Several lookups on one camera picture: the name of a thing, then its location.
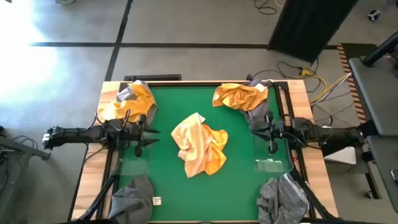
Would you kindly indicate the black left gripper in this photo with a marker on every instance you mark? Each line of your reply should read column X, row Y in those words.
column 133, row 133

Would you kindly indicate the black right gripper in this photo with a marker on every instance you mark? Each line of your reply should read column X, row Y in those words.
column 281, row 130

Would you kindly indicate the dark gray microfiber towel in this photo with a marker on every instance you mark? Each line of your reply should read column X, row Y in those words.
column 258, row 116

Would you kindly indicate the pale orange plaid towel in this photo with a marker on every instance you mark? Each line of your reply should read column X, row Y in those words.
column 191, row 140

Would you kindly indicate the light gray microfiber towel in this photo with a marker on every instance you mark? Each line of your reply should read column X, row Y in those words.
column 126, row 94

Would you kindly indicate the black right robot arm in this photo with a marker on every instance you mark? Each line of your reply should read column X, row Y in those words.
column 329, row 135

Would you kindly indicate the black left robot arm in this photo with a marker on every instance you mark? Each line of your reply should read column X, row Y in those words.
column 77, row 134

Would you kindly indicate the plain gray towel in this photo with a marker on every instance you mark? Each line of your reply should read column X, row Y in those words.
column 133, row 199

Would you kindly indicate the gray plaid towel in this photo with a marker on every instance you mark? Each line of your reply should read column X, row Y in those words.
column 283, row 199

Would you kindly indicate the clear plastic basket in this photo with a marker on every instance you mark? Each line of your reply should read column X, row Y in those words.
column 270, row 165
column 133, row 166

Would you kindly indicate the black flat bar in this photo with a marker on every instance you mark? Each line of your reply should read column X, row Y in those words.
column 152, row 77

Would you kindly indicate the small white tag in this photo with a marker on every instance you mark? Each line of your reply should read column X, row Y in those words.
column 157, row 201

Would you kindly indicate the green table mat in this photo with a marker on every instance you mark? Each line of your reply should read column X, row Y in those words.
column 202, row 83
column 199, row 199

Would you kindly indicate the white box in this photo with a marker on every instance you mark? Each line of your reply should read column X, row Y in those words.
column 342, row 155

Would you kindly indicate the black partition panel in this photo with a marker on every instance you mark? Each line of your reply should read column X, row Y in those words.
column 311, row 25

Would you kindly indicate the small black caster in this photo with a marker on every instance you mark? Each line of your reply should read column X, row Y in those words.
column 369, row 195

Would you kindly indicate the hazard striped floor mat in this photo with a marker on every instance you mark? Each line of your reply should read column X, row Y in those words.
column 357, row 49

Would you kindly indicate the dark gray desk top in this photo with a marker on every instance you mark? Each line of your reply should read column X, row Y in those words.
column 385, row 168

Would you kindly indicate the black round pole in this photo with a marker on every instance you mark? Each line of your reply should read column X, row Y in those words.
column 381, row 49

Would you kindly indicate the chair caster wheel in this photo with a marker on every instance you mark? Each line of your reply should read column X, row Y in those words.
column 374, row 15

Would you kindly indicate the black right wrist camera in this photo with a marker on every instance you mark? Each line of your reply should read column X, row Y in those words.
column 273, row 147

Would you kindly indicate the black frame strut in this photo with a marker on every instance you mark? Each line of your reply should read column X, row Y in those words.
column 99, row 199
column 311, row 199

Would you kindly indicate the gray metal desk frame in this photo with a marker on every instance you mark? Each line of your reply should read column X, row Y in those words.
column 18, row 149

